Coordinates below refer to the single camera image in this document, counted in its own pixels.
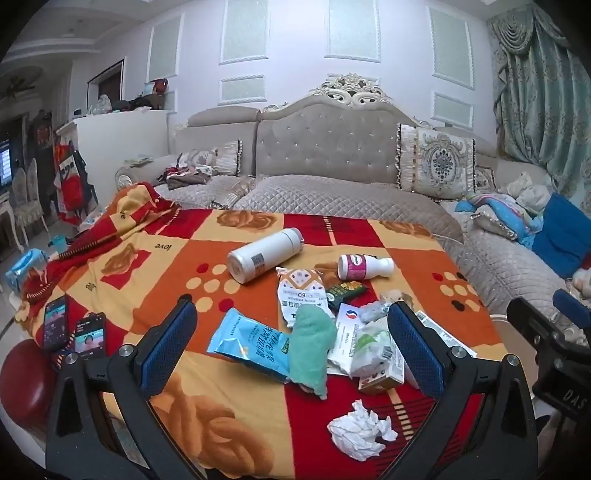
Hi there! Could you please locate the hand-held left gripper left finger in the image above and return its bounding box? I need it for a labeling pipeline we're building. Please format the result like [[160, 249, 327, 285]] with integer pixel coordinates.
[[45, 296, 198, 480]]

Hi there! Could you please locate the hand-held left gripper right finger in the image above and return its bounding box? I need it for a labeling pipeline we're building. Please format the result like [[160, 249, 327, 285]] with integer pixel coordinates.
[[385, 301, 539, 480]]

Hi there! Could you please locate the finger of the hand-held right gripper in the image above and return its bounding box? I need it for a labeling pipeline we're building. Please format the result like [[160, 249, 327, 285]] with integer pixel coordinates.
[[553, 288, 591, 326], [507, 298, 587, 352]]

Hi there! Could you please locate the blue snack packet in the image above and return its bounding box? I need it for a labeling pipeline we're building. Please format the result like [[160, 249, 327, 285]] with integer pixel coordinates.
[[206, 308, 296, 381]]

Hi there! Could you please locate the white paper strip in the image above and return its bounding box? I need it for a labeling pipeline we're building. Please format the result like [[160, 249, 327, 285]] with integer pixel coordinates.
[[416, 310, 476, 356]]

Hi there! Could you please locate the crumpled clear plastic wrap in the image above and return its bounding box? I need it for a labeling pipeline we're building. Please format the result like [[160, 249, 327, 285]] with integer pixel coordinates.
[[351, 318, 403, 377]]

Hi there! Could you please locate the small beige carton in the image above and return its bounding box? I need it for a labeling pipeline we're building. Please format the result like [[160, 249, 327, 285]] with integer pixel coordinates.
[[359, 364, 404, 394]]

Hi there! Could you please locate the crumpled clear plastic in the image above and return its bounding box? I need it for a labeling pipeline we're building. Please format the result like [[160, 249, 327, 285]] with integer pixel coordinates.
[[360, 300, 393, 324]]

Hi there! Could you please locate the blue folded blanket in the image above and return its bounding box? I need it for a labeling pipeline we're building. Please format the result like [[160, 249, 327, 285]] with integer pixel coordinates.
[[531, 193, 591, 278]]

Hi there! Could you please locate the white box with round logo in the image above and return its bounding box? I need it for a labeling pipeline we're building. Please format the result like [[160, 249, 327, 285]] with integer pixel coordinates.
[[328, 302, 370, 374]]

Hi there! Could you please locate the black smartphone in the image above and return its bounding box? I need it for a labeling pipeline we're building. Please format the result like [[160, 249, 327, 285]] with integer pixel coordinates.
[[74, 312, 107, 360], [42, 295, 70, 354]]

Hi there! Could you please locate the orange red printed blanket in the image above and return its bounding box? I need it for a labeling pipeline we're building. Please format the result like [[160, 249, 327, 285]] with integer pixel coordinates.
[[14, 182, 504, 480]]

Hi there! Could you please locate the dark green packet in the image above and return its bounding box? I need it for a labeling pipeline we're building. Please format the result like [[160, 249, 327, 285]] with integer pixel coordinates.
[[325, 281, 368, 305]]

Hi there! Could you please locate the small white pink-label bottle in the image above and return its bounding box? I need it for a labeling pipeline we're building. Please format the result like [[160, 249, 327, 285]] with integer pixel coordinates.
[[337, 254, 395, 281]]

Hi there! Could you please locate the green towel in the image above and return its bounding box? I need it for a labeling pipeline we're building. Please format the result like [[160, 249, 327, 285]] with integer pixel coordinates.
[[288, 305, 339, 400]]

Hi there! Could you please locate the crumpled white tissue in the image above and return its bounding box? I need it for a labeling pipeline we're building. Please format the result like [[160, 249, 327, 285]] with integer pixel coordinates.
[[328, 400, 399, 462]]

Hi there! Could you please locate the colourful clothes pile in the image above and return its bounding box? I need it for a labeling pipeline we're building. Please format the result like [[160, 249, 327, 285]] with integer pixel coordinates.
[[455, 173, 552, 245]]

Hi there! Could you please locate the white orange snack packet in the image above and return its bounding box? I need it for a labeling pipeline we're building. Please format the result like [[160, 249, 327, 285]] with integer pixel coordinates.
[[276, 268, 337, 328]]

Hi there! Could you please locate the white thermos bottle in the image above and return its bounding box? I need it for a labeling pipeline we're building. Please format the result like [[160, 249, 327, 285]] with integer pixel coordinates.
[[226, 227, 304, 284]]

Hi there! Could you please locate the small patterned cushion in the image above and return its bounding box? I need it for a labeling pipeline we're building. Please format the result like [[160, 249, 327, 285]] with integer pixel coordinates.
[[475, 164, 497, 191]]

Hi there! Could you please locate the blue tissue pack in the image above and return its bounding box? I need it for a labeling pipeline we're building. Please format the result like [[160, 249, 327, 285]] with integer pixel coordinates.
[[6, 249, 49, 292]]

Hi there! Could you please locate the pile of dark clothes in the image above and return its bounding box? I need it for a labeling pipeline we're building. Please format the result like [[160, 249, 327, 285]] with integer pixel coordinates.
[[157, 164, 218, 191]]

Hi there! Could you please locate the red hanging bag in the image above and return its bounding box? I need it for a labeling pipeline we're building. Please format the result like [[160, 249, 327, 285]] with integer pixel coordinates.
[[53, 143, 88, 224]]

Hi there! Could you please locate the large patterned cushion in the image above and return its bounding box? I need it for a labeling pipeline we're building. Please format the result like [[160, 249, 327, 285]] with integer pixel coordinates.
[[396, 124, 476, 199]]

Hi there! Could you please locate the striped fringed cushion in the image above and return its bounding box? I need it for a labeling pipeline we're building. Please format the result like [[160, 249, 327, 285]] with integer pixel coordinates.
[[178, 141, 243, 178]]

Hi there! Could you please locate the cream upholstered chair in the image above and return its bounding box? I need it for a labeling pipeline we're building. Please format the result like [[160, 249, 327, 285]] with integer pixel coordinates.
[[9, 158, 49, 252]]

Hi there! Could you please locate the white cabinet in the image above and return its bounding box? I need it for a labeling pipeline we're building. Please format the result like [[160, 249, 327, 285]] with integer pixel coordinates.
[[55, 110, 169, 217]]

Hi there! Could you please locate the teal patterned curtain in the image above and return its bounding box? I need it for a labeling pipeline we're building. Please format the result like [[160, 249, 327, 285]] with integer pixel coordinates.
[[489, 4, 591, 181]]

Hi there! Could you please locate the beige quilted sofa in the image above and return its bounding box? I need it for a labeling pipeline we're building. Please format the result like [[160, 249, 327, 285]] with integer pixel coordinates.
[[115, 74, 591, 319]]

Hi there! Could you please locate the clutter on cabinet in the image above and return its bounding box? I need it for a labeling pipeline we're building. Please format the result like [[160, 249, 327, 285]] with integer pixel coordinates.
[[88, 78, 169, 114]]

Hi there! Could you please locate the dark wooden door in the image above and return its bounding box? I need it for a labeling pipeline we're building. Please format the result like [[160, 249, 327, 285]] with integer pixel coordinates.
[[88, 60, 125, 112]]

